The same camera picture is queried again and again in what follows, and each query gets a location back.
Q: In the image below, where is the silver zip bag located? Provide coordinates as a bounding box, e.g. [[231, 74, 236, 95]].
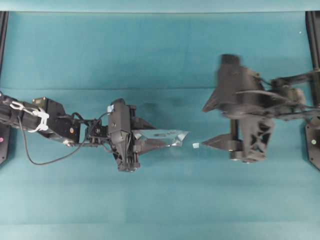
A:
[[132, 129, 190, 147]]

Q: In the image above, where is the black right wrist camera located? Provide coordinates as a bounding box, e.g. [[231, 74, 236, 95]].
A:
[[216, 54, 264, 92]]

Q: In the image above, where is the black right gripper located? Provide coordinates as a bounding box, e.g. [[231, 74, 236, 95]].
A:
[[202, 86, 275, 164]]

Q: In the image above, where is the black frame post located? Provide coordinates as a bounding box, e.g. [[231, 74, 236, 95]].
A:
[[305, 10, 320, 107], [0, 11, 10, 73]]

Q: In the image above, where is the white cable clip left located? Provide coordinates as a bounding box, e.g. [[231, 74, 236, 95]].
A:
[[9, 101, 50, 133]]

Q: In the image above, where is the white tape piece right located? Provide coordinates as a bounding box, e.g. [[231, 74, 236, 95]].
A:
[[192, 142, 200, 149]]

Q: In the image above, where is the black left frame post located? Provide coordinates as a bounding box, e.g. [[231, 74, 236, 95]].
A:
[[0, 11, 10, 73]]

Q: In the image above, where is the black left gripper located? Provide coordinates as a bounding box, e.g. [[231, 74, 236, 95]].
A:
[[107, 105, 170, 172]]

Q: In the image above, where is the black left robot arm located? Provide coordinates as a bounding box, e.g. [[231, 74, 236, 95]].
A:
[[0, 93, 169, 172]]

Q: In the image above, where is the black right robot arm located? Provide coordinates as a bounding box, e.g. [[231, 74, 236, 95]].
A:
[[202, 72, 320, 163]]

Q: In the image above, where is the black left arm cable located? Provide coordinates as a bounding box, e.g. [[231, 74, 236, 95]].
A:
[[17, 111, 112, 166]]

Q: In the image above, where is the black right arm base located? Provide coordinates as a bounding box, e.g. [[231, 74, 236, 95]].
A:
[[304, 116, 320, 170]]

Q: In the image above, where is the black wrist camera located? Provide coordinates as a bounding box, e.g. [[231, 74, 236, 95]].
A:
[[216, 54, 264, 92], [107, 98, 131, 134]]

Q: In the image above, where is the black right frame post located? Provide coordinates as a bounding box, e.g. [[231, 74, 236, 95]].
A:
[[305, 10, 320, 107]]

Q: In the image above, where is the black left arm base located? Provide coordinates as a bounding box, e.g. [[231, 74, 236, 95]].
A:
[[0, 123, 11, 164]]

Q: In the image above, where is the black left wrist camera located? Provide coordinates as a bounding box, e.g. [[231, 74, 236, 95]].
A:
[[107, 98, 131, 134]]

